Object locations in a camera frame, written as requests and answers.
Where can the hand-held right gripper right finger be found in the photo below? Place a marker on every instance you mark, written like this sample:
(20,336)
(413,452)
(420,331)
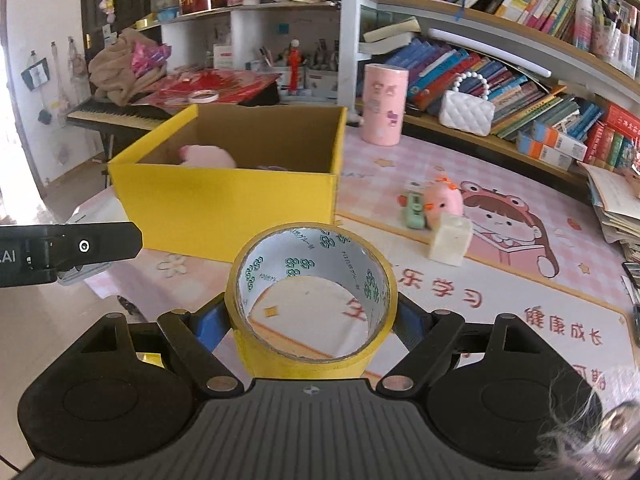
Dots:
(407,322)

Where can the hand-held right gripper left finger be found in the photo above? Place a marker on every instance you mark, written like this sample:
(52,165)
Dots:
(212,322)

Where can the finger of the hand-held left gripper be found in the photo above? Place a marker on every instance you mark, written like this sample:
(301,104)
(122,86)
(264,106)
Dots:
(100,245)

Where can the yellow tape roll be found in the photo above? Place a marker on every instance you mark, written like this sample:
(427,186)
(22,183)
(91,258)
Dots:
(280,362)

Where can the green eraser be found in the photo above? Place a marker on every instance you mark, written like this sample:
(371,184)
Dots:
(414,210)

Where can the yellow cardboard box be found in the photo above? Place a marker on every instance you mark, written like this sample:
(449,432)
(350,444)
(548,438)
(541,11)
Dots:
(225,200)

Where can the pink orange chick plush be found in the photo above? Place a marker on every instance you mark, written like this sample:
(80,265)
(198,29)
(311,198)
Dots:
(445,202)

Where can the pink pig plush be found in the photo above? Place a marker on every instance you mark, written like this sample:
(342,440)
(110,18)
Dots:
(207,156)

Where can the black keyboard stand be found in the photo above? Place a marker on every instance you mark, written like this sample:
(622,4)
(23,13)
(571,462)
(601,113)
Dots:
(112,155)

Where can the printed cartoon table mat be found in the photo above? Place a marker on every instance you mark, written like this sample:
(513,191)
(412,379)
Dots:
(525,285)

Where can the black electric piano keyboard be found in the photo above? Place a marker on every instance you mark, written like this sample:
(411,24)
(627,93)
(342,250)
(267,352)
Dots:
(115,115)

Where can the beige crumpled cloth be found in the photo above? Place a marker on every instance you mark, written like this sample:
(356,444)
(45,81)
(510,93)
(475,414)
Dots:
(112,70)

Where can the white tape roll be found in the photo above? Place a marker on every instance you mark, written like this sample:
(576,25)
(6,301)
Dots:
(204,96)

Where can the grey fuzzy fur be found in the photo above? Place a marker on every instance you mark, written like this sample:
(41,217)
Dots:
(570,410)

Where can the pink foil wrapper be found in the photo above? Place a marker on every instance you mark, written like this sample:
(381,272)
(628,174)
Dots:
(150,57)

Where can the red paper decorations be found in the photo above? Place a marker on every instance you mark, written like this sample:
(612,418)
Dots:
(235,85)

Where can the white orange carton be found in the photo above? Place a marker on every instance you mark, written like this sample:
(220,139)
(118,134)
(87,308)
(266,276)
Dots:
(560,140)
(537,152)

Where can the pink printed cylinder can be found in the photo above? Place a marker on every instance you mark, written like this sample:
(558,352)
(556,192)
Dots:
(384,105)

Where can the white red-label box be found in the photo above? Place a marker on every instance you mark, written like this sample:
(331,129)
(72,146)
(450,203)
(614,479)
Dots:
(223,56)

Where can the black smartphone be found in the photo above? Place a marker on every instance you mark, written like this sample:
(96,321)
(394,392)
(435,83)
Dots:
(636,316)

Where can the stack of papers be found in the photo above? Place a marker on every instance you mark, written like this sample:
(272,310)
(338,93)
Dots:
(615,210)

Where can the pink plush door charm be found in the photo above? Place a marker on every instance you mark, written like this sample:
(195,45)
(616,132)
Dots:
(107,5)

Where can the teal small box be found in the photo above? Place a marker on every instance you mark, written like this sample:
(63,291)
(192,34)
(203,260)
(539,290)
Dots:
(164,12)

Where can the white pen holder box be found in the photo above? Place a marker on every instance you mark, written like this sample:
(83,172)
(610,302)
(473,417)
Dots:
(320,82)

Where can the row of blue and red books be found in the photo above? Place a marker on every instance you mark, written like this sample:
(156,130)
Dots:
(520,90)

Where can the red dress figurine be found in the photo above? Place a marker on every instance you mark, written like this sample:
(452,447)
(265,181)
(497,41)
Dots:
(295,67)

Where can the white rolled paper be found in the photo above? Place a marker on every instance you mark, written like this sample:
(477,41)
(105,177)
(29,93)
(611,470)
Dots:
(490,50)

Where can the cream thick book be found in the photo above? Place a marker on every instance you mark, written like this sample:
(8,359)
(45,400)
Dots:
(390,35)

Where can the white bookshelf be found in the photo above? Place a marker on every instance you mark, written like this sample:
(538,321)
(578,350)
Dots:
(350,35)

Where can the white pen cup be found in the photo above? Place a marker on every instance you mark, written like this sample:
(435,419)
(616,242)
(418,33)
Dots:
(617,42)

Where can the pastel striped bottle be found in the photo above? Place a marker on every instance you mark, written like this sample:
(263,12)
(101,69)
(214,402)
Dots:
(585,20)

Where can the dark hanging wall pouch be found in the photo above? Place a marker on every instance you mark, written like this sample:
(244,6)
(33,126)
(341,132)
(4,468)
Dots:
(36,72)

